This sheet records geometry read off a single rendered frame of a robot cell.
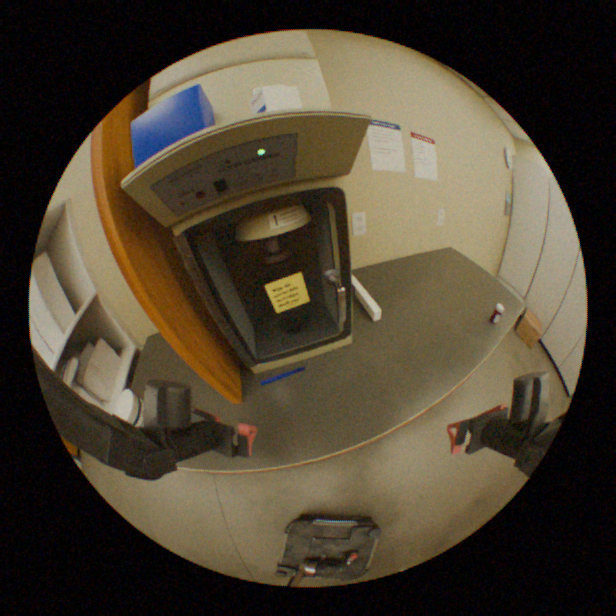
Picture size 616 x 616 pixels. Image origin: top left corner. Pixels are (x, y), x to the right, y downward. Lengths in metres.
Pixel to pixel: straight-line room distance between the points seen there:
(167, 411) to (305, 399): 0.37
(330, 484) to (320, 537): 0.46
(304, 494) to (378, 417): 1.07
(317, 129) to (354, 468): 1.51
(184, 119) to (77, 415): 0.31
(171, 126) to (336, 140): 0.21
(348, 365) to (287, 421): 0.23
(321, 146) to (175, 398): 0.37
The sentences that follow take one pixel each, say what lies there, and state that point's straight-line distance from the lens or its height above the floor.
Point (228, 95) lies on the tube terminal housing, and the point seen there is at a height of 1.62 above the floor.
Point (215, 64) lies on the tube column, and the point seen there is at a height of 1.74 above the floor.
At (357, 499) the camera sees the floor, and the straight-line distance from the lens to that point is 1.46.
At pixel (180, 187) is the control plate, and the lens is 0.27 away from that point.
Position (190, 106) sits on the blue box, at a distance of 0.27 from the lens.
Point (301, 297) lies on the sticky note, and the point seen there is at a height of 1.18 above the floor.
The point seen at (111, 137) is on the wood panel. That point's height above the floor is 1.64.
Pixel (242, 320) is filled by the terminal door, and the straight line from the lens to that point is 0.42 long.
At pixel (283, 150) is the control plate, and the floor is 1.46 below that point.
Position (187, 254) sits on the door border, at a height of 1.35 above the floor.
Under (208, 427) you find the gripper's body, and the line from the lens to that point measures 0.34.
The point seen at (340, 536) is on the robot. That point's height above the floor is 0.24.
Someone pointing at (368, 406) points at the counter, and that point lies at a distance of 0.51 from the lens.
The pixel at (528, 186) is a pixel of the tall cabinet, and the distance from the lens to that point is 3.01.
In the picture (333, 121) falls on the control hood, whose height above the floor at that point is 1.49.
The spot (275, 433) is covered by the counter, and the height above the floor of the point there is 0.94.
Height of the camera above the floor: 1.42
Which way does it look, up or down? 41 degrees down
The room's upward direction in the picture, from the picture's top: 12 degrees counter-clockwise
